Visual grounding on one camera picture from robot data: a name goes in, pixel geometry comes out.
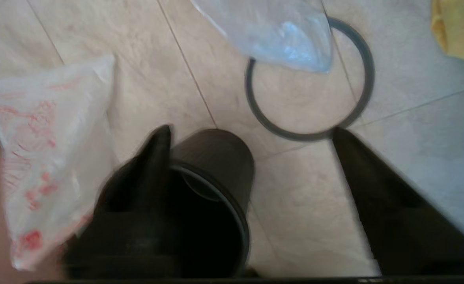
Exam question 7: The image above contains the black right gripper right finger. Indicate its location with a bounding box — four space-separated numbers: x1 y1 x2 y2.
332 127 464 275

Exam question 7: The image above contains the black round trash bin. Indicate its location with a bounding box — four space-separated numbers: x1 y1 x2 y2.
94 128 255 278

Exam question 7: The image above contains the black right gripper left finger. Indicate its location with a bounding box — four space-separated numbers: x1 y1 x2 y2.
62 125 181 277

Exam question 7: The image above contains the translucent white red-trimmed bag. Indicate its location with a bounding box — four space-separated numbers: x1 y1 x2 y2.
191 0 333 73

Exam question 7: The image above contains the yellow shopping bag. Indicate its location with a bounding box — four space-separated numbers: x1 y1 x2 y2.
431 0 464 65

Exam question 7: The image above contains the grey plastic bin ring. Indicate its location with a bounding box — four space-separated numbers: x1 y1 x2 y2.
245 17 375 142

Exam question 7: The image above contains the white bag with cartoon print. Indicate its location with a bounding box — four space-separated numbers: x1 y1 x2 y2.
0 55 116 271

